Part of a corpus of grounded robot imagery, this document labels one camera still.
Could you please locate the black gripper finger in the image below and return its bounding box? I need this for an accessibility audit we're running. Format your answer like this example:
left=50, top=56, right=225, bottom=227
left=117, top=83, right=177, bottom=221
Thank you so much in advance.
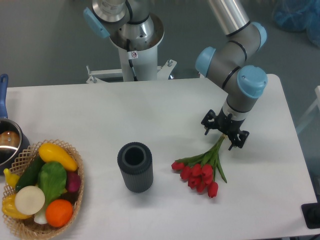
left=227, top=129, right=250, bottom=151
left=201, top=109, right=218, bottom=136

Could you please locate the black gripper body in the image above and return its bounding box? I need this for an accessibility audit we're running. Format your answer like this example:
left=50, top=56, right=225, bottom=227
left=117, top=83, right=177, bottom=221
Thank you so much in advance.
left=216, top=109, right=247, bottom=138

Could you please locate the red tulip bouquet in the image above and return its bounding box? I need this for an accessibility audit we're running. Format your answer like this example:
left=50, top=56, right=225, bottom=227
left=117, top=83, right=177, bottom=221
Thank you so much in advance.
left=171, top=134, right=227, bottom=198

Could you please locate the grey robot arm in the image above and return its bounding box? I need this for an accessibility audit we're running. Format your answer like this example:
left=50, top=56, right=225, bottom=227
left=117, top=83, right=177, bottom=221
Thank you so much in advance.
left=83, top=0, right=268, bottom=148

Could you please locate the dark grey ribbed vase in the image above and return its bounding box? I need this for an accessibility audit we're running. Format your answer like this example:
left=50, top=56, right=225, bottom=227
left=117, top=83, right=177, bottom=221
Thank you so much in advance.
left=117, top=142, right=154, bottom=193

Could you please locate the black device at edge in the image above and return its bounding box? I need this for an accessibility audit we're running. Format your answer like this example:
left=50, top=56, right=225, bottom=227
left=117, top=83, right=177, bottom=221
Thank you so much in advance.
left=301, top=202, right=320, bottom=229

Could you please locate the blue plastic bag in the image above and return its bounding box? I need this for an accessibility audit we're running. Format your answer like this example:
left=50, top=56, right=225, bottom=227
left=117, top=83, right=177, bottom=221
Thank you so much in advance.
left=272, top=0, right=320, bottom=47

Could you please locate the purple radish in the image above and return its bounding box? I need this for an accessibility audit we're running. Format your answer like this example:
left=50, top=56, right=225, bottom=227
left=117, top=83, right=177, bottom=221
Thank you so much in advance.
left=65, top=171, right=81, bottom=193

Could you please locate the yellow squash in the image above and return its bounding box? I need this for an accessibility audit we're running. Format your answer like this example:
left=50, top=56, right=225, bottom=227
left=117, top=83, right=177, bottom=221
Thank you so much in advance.
left=38, top=142, right=78, bottom=172

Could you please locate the green lettuce leaf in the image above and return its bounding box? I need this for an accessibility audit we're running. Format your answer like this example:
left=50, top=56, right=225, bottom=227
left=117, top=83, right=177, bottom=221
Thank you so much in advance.
left=38, top=161, right=67, bottom=207

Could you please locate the orange fruit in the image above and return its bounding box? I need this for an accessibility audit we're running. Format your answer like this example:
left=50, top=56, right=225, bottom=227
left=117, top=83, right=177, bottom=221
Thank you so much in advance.
left=45, top=199, right=73, bottom=228

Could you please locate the dark green cucumber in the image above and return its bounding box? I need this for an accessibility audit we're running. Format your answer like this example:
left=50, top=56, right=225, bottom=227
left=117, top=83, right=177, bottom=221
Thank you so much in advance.
left=15, top=155, right=45, bottom=192

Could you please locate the white onion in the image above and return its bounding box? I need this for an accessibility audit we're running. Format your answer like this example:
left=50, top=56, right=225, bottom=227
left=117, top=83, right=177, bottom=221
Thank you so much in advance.
left=14, top=185, right=45, bottom=215

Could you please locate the woven wicker basket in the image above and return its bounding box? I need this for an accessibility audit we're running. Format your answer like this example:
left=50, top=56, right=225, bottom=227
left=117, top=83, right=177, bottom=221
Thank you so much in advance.
left=0, top=139, right=85, bottom=240

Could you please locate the yellow bell pepper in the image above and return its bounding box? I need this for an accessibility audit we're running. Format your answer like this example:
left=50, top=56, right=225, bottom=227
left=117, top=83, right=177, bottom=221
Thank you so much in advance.
left=2, top=194, right=32, bottom=220

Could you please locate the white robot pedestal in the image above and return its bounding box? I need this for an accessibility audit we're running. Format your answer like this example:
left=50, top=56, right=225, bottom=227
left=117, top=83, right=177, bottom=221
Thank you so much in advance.
left=86, top=45, right=178, bottom=84

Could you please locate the white frame at right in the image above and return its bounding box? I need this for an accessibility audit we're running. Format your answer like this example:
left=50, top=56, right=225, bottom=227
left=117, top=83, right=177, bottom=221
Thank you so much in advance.
left=295, top=85, right=320, bottom=135

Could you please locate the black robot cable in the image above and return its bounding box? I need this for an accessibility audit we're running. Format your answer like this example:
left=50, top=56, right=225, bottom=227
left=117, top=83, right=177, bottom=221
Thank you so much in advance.
left=125, top=38, right=138, bottom=82

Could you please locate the blue handled saucepan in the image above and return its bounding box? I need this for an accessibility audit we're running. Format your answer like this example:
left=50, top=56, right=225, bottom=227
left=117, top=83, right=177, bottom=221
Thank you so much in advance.
left=0, top=73, right=30, bottom=176

